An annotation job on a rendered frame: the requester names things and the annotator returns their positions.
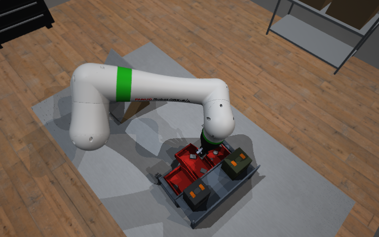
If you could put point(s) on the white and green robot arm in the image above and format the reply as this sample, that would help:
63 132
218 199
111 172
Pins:
94 86

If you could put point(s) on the dark grey metal shelf rack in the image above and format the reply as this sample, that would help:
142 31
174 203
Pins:
220 185

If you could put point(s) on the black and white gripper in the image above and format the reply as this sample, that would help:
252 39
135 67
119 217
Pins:
203 151

